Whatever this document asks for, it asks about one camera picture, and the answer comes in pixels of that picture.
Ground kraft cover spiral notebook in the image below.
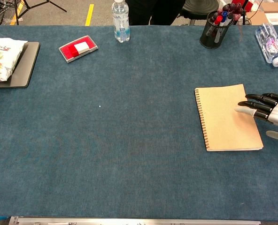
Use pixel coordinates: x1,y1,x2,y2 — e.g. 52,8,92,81
194,83,264,152

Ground clear water bottle pink label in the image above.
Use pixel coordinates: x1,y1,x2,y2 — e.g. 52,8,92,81
255,22,278,68

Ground black mesh pen holder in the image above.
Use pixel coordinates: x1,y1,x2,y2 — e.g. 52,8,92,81
199,11,235,49

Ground cardboard box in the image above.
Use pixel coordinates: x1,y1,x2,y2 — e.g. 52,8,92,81
261,1,278,26

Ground red capped marker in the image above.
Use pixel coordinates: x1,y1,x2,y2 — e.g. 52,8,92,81
207,15,224,37

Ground blue capped marker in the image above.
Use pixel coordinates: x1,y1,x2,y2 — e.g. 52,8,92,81
215,11,229,44

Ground dark red artificial grapes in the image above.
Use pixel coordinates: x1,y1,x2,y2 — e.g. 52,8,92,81
217,2,244,43

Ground black round stool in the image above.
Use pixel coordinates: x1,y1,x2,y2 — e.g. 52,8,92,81
178,0,219,26

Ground blue felt table cloth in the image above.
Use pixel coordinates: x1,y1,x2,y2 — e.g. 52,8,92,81
0,25,278,221

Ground person in black trousers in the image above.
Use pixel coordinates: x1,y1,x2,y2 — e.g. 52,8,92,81
124,0,185,26

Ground clear water bottle blue label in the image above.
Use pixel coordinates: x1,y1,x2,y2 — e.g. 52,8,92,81
111,0,131,43

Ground small red white box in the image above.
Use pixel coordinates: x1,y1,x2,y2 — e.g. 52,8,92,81
68,43,90,58

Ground red ink pad tray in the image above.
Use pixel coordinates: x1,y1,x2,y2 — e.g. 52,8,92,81
58,35,99,63

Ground grey tray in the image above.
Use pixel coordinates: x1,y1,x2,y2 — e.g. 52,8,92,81
0,41,40,89

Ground black tripod stand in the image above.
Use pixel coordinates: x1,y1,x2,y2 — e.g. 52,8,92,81
12,0,68,26

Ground white snack bag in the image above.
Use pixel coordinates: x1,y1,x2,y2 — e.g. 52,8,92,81
0,37,28,82

